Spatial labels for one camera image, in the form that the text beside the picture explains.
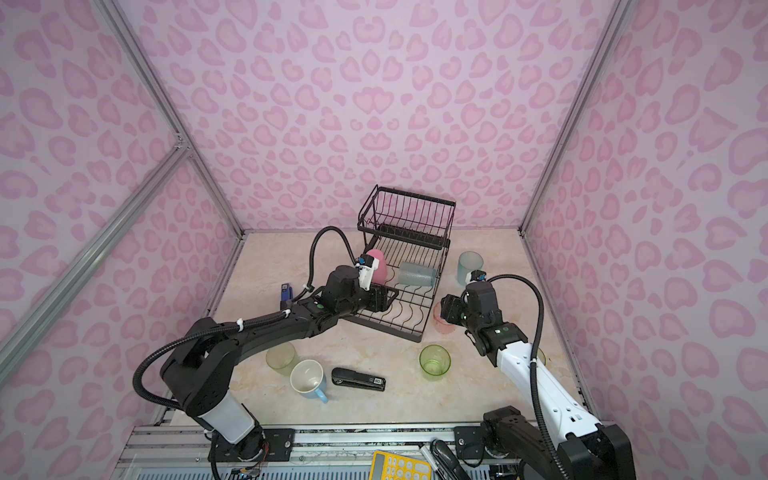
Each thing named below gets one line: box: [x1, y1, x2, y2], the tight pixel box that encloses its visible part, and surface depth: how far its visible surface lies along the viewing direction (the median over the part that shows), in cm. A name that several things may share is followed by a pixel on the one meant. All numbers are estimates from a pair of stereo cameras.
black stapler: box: [331, 367, 386, 392], surface depth 82 cm
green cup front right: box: [419, 344, 452, 382], surface depth 82 cm
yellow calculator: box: [369, 450, 433, 480], surface depth 71 cm
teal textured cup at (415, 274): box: [398, 262, 437, 287], surface depth 99 cm
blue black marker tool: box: [280, 283, 294, 310], surface depth 102 cm
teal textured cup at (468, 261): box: [457, 250, 484, 286], surface depth 100 cm
